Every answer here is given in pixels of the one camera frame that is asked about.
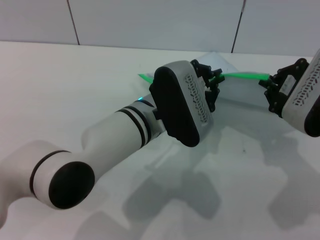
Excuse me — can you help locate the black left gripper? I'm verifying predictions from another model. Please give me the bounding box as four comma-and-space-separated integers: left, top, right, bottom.
190, 59, 226, 112

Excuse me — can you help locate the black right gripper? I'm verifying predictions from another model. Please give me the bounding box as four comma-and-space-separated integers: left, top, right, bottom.
258, 58, 310, 119

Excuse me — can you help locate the transparent bag with green zipper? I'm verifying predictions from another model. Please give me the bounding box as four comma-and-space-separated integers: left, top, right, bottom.
138, 51, 273, 106

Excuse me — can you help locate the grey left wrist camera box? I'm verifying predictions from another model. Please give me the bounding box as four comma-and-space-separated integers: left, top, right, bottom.
149, 60, 215, 148

